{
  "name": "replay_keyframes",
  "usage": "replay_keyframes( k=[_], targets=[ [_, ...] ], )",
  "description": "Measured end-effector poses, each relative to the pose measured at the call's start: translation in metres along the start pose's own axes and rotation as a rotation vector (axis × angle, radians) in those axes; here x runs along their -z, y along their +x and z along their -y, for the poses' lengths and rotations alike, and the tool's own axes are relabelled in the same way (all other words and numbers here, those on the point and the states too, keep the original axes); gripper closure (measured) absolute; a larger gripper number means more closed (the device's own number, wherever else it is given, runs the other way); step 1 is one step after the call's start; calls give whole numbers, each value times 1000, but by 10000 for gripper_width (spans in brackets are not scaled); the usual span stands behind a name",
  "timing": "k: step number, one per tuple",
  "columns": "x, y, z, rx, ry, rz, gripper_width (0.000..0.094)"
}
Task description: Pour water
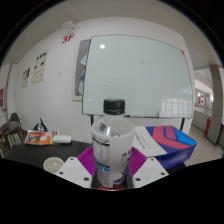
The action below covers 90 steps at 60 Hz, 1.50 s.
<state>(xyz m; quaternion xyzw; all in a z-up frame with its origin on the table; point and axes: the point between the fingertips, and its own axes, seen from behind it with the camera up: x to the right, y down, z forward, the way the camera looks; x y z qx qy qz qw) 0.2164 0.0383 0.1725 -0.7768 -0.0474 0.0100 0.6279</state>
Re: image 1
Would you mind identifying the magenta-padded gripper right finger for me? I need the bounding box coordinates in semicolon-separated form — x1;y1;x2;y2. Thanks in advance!
126;146;170;188

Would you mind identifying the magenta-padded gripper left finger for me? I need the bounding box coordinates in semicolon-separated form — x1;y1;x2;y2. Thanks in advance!
54;145;98;188

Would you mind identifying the clear black-capped drink bottle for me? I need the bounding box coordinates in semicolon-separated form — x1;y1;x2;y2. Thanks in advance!
90;98;136;188

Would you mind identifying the small white case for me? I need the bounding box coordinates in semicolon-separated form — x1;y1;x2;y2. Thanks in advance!
52;134;73;145

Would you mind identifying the blue and white cardboard box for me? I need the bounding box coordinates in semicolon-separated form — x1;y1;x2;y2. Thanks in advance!
133;125;198;170

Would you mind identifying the flat round red coaster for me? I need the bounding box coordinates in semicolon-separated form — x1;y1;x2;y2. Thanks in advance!
105;184;127;191

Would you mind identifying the colourful orange booklet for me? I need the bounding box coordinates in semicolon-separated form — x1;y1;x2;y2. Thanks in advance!
24;130;58;146

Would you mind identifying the black bag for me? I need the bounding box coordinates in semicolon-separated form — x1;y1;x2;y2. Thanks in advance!
33;117;49;132

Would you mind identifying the dark wooden chair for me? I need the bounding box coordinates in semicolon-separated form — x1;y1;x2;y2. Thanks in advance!
0;112;25;158

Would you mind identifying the whiteboard on black stand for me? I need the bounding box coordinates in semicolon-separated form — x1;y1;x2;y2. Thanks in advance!
81;34;194;132

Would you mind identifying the small white wall poster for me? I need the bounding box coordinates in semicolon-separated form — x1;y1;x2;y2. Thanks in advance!
21;67;31;89

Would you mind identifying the large white wall poster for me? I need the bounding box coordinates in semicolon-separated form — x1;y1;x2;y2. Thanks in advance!
31;49;51;85

